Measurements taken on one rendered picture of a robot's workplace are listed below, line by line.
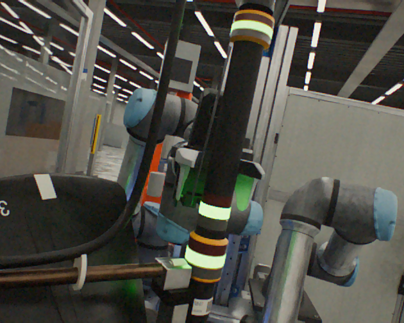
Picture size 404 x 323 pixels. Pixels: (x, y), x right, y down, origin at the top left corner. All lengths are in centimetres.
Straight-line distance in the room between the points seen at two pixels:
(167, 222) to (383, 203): 47
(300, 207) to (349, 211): 10
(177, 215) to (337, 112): 184
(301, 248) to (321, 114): 159
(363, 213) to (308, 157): 148
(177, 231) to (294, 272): 29
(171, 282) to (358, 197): 55
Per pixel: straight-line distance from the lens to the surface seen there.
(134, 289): 40
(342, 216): 80
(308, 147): 225
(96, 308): 38
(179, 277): 35
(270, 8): 38
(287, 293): 77
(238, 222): 66
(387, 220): 81
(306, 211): 79
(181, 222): 61
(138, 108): 89
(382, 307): 269
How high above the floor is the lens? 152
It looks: 3 degrees down
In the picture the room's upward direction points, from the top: 11 degrees clockwise
